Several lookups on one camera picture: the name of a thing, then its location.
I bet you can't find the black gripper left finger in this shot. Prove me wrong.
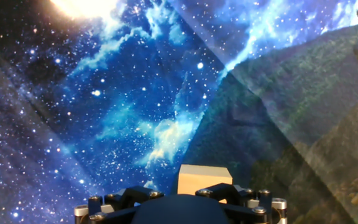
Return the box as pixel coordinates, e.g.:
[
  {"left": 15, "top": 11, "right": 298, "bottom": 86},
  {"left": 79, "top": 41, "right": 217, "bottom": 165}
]
[{"left": 74, "top": 185, "right": 165, "bottom": 224}]

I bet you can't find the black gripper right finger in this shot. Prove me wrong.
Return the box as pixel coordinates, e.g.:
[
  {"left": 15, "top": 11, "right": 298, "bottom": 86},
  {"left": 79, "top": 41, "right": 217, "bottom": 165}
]
[{"left": 195, "top": 182, "right": 288, "bottom": 224}]

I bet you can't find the small wooden cube block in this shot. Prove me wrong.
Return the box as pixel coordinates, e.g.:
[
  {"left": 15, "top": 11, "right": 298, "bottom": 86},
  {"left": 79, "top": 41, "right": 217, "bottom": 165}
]
[{"left": 177, "top": 164, "right": 233, "bottom": 205}]

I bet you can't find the galaxy print tablecloth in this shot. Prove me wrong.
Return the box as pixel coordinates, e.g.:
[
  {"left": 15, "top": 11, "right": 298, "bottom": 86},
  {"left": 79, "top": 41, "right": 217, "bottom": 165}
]
[{"left": 0, "top": 0, "right": 358, "bottom": 224}]

